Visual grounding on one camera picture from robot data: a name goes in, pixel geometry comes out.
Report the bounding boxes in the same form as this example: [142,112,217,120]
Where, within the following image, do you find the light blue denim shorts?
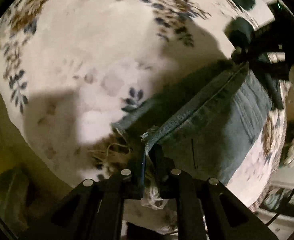
[111,60,273,210]

